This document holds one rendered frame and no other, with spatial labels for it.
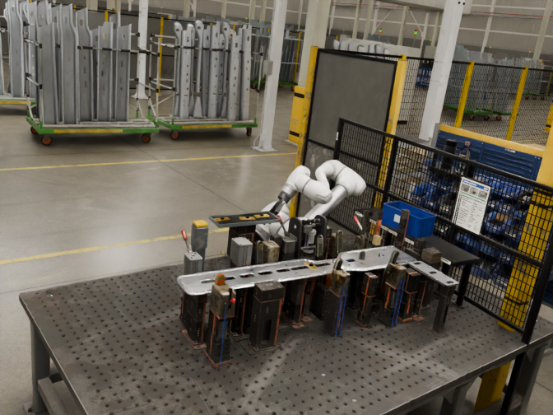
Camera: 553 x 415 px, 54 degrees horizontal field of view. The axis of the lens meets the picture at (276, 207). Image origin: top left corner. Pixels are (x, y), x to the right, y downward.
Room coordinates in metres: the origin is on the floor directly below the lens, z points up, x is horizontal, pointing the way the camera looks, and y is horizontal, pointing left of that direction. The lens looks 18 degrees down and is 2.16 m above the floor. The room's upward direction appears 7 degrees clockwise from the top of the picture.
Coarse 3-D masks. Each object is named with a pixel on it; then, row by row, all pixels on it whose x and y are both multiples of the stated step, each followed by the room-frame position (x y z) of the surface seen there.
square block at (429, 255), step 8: (432, 248) 2.95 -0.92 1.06; (424, 256) 2.90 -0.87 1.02; (432, 256) 2.85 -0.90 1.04; (440, 256) 2.89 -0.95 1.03; (432, 264) 2.86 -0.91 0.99; (432, 272) 2.87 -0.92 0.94; (432, 280) 2.88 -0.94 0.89; (432, 288) 2.89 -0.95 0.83; (424, 296) 2.86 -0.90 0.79; (424, 304) 2.87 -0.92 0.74
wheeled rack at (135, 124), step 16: (80, 48) 8.58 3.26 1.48; (96, 48) 8.86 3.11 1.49; (112, 48) 9.18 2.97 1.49; (32, 80) 8.51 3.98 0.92; (32, 128) 8.78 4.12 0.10; (48, 128) 8.14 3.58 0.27; (64, 128) 8.27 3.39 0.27; (80, 128) 8.40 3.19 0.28; (96, 128) 8.55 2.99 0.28; (112, 128) 8.69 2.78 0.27; (128, 128) 8.85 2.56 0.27; (144, 128) 9.01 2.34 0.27; (48, 144) 8.19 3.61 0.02
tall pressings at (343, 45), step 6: (336, 42) 13.00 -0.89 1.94; (342, 42) 12.79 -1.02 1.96; (354, 42) 13.36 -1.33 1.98; (336, 48) 13.00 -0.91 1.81; (342, 48) 12.80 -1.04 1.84; (348, 48) 13.01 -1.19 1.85; (354, 48) 13.36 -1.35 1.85; (360, 48) 13.17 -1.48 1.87; (372, 48) 13.40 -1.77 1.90; (378, 48) 13.18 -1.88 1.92; (384, 48) 13.42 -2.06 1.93
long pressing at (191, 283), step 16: (352, 256) 2.81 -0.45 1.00; (368, 256) 2.84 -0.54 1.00; (384, 256) 2.87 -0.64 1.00; (400, 256) 2.90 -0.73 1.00; (208, 272) 2.39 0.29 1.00; (224, 272) 2.42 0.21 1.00; (240, 272) 2.44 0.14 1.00; (256, 272) 2.46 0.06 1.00; (272, 272) 2.49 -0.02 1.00; (288, 272) 2.51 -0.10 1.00; (304, 272) 2.53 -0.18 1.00; (320, 272) 2.56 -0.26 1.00; (192, 288) 2.21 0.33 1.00; (208, 288) 2.23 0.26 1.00; (240, 288) 2.29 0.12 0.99
